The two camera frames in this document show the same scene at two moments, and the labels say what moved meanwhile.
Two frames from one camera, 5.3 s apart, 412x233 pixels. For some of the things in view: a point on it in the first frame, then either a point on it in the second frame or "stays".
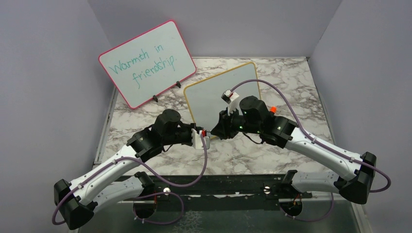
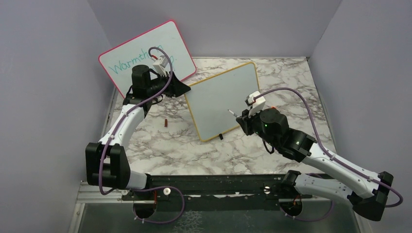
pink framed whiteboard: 149,64 stays
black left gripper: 189,127 to 175,87
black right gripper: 223,129 to 245,121
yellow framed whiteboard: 203,101 stays
